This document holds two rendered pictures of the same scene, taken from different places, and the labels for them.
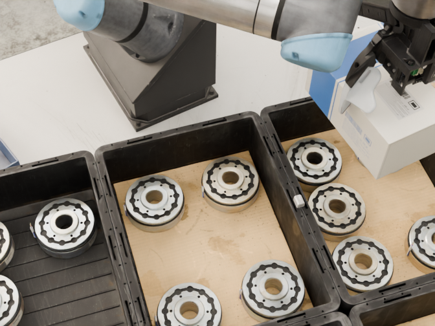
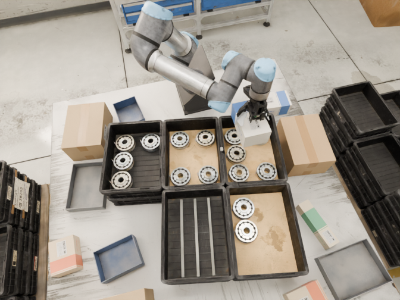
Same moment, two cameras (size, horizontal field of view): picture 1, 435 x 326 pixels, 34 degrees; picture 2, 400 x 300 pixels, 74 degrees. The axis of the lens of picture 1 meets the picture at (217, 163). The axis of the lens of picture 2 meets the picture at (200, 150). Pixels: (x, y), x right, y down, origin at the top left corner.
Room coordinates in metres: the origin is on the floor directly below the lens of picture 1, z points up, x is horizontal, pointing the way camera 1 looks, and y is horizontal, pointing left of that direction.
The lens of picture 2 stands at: (-0.02, -0.24, 2.12)
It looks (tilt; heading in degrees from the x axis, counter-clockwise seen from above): 62 degrees down; 19
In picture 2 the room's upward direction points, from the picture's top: 4 degrees counter-clockwise
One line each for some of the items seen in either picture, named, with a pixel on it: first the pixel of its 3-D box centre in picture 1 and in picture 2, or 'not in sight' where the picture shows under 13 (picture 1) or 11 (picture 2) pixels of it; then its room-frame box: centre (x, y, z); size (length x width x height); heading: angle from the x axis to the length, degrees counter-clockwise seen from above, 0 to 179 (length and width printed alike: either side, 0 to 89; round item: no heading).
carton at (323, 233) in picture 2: not in sight; (316, 224); (0.43, -0.68, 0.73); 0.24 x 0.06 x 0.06; 43
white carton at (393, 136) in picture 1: (376, 99); (249, 121); (0.71, -0.24, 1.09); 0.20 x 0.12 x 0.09; 29
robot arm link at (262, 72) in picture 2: not in sight; (262, 75); (0.69, -0.25, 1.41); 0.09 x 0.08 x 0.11; 70
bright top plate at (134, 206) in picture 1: (154, 198); (180, 138); (0.67, 0.11, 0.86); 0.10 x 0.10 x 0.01
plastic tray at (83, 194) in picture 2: not in sight; (88, 186); (0.32, 0.55, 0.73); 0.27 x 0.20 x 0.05; 19
